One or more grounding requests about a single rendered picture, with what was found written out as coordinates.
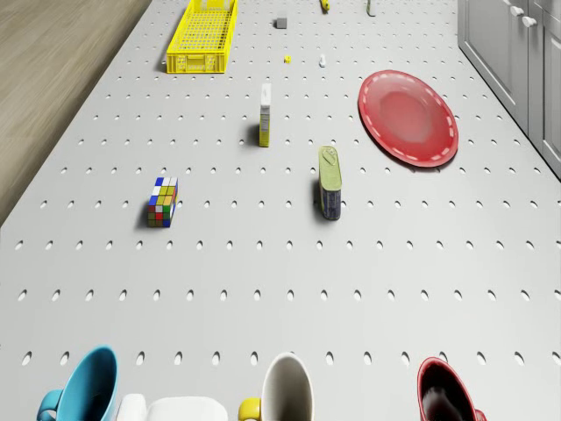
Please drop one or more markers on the yellow basket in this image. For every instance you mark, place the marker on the yellow basket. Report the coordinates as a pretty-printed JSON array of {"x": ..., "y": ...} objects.
[{"x": 193, "y": 63}]

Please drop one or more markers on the grey cube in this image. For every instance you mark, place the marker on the grey cube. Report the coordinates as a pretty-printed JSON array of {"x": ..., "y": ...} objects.
[{"x": 281, "y": 23}]

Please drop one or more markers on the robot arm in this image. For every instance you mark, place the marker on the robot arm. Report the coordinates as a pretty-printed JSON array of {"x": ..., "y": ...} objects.
[{"x": 184, "y": 410}]

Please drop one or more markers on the white cabinet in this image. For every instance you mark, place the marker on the white cabinet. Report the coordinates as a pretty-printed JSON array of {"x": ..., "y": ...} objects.
[{"x": 504, "y": 52}]

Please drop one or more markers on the red plate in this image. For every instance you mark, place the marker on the red plate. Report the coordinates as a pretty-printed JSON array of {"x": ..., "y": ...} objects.
[{"x": 407, "y": 118}]

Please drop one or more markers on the flat-sided can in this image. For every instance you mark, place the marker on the flat-sided can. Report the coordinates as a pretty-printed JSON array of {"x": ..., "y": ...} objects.
[{"x": 330, "y": 184}]

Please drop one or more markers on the bolt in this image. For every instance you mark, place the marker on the bolt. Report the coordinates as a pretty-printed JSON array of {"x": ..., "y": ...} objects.
[{"x": 322, "y": 60}]

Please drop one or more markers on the puzzle cube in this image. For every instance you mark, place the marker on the puzzle cube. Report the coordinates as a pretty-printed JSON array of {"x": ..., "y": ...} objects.
[{"x": 162, "y": 201}]

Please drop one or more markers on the blue mug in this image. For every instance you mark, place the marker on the blue mug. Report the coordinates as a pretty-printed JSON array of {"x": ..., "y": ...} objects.
[{"x": 90, "y": 386}]

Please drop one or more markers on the red mug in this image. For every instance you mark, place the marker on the red mug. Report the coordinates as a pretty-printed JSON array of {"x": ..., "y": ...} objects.
[{"x": 442, "y": 394}]

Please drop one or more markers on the yellow mug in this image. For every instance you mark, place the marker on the yellow mug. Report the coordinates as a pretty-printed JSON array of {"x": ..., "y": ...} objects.
[{"x": 287, "y": 390}]

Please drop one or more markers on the banana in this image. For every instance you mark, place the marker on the banana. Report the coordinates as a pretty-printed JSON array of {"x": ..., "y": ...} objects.
[{"x": 324, "y": 5}]

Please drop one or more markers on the yellow white box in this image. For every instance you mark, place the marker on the yellow white box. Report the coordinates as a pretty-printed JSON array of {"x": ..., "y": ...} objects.
[{"x": 264, "y": 118}]

